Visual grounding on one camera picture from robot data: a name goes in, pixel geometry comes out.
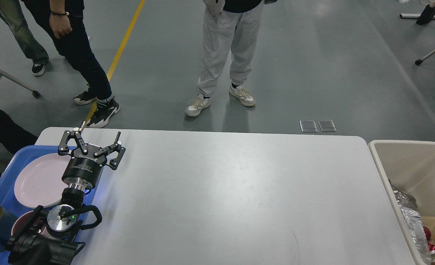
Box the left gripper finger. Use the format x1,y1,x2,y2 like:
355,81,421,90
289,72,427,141
58,121,90,159
94,132,126,170

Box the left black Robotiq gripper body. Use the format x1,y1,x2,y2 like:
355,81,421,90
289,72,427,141
62,155,106,190

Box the foil sheet bottom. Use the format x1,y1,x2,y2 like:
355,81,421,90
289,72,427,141
400,206,432,265

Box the foil sheet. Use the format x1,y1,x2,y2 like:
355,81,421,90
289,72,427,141
389,180,418,211
400,206,432,265

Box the pink plate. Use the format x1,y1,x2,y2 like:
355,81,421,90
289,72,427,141
14,153,70,208

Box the pink HOME mug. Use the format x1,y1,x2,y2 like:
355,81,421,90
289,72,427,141
11,210,48,236

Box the red foil wrapper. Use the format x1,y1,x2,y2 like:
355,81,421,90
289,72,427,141
423,226,435,263

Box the foil sheet top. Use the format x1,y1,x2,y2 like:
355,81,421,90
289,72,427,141
389,180,418,211

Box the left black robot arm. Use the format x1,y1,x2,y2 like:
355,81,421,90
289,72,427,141
5,122,125,265

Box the beige plastic bin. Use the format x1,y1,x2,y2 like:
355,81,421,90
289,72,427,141
368,140,435,265

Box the seated person black pants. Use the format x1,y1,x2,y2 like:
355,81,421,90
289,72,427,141
0,109,38,155

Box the blue plastic tray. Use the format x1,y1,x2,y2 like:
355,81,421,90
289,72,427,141
0,146,106,265

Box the person dark jeans black sneakers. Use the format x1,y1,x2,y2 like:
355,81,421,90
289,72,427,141
24,0,120,128

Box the person black hoodie faded jeans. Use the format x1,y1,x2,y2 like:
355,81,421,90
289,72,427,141
0,0,49,77

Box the right metal floor plate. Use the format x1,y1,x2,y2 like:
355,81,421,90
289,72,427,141
318,120,337,133

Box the metal floor plate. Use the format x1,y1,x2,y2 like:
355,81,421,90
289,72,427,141
318,120,337,133
299,120,318,133

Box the tripod stand leg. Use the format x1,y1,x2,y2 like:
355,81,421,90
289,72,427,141
399,0,435,66

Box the left metal floor plate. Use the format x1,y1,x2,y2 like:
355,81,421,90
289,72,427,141
299,120,318,133

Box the person grey sweatpants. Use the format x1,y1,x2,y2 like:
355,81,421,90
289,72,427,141
185,0,272,117

